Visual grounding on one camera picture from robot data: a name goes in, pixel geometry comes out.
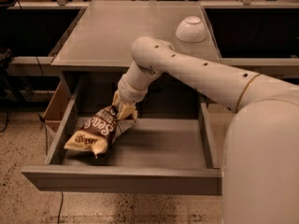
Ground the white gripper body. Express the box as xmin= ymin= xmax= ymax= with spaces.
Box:
xmin=118 ymin=75 xmax=148 ymax=104

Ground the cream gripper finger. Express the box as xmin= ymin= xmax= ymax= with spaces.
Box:
xmin=112 ymin=91 xmax=121 ymax=106
xmin=117 ymin=103 xmax=136 ymax=120

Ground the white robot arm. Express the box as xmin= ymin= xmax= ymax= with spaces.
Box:
xmin=118 ymin=36 xmax=299 ymax=224

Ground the brown chip bag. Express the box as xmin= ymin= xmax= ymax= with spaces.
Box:
xmin=64 ymin=105 xmax=137 ymax=157

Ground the black cable on floor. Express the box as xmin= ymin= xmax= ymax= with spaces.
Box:
xmin=37 ymin=113 xmax=64 ymax=224

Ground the grey open top drawer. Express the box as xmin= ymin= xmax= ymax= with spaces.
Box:
xmin=21 ymin=74 xmax=221 ymax=195

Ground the white upturned bowl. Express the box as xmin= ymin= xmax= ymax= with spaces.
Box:
xmin=176 ymin=16 xmax=206 ymax=43

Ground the grey cabinet with counter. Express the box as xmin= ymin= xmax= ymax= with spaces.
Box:
xmin=52 ymin=1 xmax=220 ymax=116

